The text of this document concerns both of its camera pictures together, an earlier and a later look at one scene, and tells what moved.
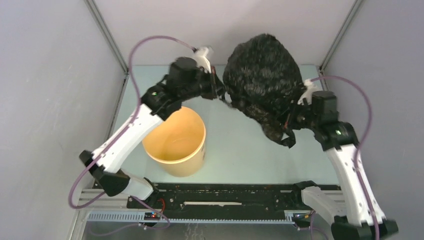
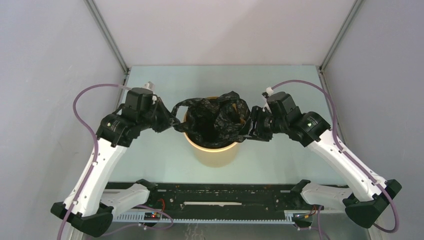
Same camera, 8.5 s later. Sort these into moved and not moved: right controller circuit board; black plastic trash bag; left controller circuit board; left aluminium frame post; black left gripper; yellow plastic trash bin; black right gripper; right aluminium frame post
Moved: black right gripper; black plastic trash bag; black left gripper; yellow plastic trash bin
Not moved: right aluminium frame post; left controller circuit board; left aluminium frame post; right controller circuit board
